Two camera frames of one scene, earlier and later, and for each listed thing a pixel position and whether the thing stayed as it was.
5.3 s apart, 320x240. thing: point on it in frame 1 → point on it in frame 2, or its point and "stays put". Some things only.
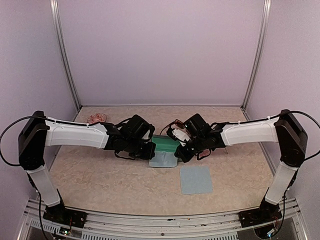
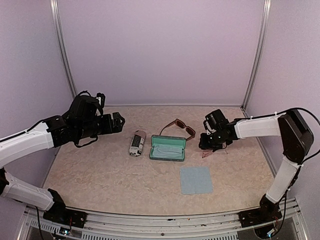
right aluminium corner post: (257, 62) stays put
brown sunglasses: (177, 122) stays put
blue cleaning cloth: (195, 180) stays put
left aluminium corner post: (55, 8) stays put
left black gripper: (150, 153) → (117, 127)
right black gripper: (185, 156) → (204, 145)
